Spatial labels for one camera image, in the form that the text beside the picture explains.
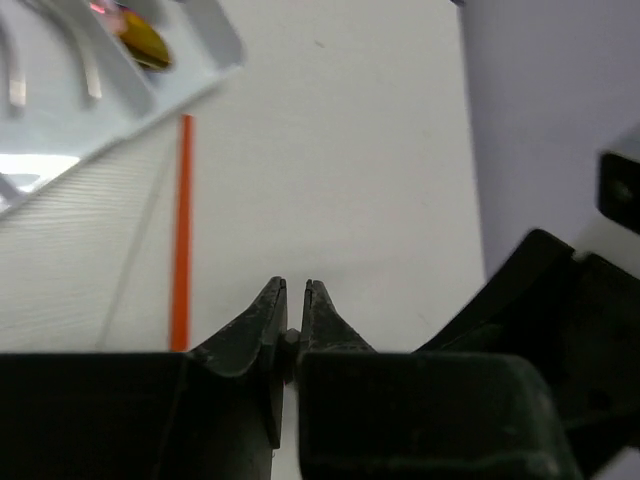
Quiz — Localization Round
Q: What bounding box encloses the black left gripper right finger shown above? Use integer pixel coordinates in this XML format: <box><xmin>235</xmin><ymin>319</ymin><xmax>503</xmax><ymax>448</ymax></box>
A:
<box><xmin>297</xmin><ymin>280</ymin><xmax>581</xmax><ymax>479</ymax></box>

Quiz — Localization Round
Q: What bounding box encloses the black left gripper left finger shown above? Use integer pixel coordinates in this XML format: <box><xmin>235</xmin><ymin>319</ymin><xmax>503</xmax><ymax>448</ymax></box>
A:
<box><xmin>1</xmin><ymin>277</ymin><xmax>287</xmax><ymax>479</ymax></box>

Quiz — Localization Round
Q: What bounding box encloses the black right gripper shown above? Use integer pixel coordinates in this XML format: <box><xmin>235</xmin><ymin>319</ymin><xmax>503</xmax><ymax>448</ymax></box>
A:
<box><xmin>420</xmin><ymin>229</ymin><xmax>639</xmax><ymax>470</ymax></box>

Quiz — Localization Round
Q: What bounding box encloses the orange chopstick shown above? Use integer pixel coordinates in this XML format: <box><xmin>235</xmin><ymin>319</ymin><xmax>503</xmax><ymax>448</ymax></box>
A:
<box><xmin>169</xmin><ymin>114</ymin><xmax>194</xmax><ymax>352</ymax></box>

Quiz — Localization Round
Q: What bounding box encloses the iridescent ornate spoon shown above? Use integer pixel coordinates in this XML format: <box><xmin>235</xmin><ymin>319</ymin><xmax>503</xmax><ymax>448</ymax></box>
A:
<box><xmin>89</xmin><ymin>1</ymin><xmax>172</xmax><ymax>71</ymax></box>

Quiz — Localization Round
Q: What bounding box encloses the white chopstick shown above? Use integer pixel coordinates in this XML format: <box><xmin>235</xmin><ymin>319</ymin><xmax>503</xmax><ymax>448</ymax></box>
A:
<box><xmin>94</xmin><ymin>153</ymin><xmax>170</xmax><ymax>351</ymax></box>

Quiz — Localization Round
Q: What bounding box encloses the white divided cutlery tray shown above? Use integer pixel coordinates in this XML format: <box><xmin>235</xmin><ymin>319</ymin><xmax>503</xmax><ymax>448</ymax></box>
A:
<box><xmin>1</xmin><ymin>1</ymin><xmax>245</xmax><ymax>212</ymax></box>

